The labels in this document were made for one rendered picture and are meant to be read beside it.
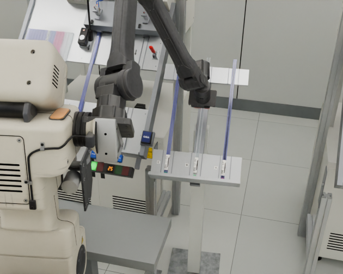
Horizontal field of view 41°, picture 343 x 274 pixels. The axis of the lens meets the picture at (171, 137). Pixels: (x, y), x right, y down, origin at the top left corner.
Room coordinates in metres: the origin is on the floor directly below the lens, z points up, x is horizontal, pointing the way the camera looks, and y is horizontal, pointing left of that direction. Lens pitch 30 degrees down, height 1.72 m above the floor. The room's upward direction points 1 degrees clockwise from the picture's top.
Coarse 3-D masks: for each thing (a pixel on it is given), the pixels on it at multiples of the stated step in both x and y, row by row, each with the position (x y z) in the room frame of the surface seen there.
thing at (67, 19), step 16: (48, 0) 2.19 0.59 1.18; (64, 0) 2.18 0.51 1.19; (32, 16) 2.14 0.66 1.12; (48, 16) 2.12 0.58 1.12; (64, 16) 2.11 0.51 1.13; (80, 16) 2.10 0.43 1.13; (80, 48) 1.98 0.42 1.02; (144, 48) 1.93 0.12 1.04; (160, 48) 1.92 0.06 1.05; (96, 64) 1.91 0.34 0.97; (144, 64) 1.87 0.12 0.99
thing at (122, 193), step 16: (80, 80) 2.54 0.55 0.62; (144, 80) 2.56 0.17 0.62; (80, 96) 2.32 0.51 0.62; (144, 96) 2.33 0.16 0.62; (160, 96) 2.34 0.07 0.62; (160, 112) 2.14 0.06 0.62; (160, 128) 1.97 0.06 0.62; (160, 144) 1.87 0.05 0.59; (128, 160) 1.91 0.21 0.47; (144, 160) 1.89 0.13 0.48; (64, 176) 2.00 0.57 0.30; (96, 176) 1.95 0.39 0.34; (112, 176) 1.93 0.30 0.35; (144, 176) 1.89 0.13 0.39; (64, 192) 2.00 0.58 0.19; (80, 192) 1.98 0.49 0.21; (96, 192) 1.95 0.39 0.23; (112, 192) 1.93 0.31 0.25; (128, 192) 1.91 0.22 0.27; (144, 192) 1.89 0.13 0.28; (160, 192) 1.87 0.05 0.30; (128, 208) 1.91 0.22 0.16; (144, 208) 1.89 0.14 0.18
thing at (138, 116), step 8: (72, 104) 1.78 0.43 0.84; (88, 104) 1.77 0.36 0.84; (128, 112) 1.72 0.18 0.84; (136, 112) 1.72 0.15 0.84; (144, 112) 1.71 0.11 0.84; (136, 120) 1.69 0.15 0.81; (144, 120) 1.68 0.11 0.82; (136, 128) 1.66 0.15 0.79; (136, 136) 1.64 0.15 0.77; (128, 144) 1.62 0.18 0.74; (136, 144) 1.61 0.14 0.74
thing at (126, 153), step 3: (90, 150) 1.65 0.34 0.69; (123, 150) 1.58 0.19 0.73; (126, 150) 1.58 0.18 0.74; (123, 153) 1.59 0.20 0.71; (126, 153) 1.58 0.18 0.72; (129, 153) 1.57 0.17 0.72; (132, 153) 1.56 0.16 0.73; (135, 153) 1.56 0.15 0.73; (138, 153) 1.56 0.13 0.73; (126, 156) 1.62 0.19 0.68; (129, 156) 1.61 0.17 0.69; (132, 156) 1.60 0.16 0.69; (135, 156) 1.59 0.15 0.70; (138, 156) 1.58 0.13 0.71
